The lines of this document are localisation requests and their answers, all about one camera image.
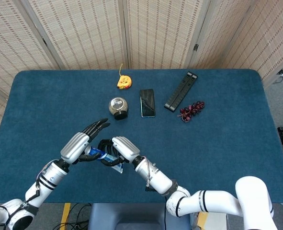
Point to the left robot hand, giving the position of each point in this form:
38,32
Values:
74,148

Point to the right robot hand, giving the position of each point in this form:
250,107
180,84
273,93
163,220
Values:
127,148

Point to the blue white toothpaste tube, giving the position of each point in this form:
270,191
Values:
94,151

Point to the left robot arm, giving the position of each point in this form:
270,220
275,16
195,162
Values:
50,178

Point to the blue felt table cover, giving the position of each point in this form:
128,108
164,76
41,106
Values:
215,148

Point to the round glass jar black lid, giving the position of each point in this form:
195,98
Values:
117,105

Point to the black smartphone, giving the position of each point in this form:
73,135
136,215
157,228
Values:
147,103

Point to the yellow tape measure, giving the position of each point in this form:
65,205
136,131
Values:
124,81

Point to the grey blue robot torso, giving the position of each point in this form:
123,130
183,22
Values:
131,215

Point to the yellow floor strip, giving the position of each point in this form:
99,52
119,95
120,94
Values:
65,215

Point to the purple grape bunch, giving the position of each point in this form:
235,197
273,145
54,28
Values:
191,110

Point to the black folding stand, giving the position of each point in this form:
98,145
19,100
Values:
180,92

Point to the black screen hinge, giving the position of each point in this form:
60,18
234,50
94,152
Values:
44,42
195,47

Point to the yellow white cardboard box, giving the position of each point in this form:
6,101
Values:
210,220

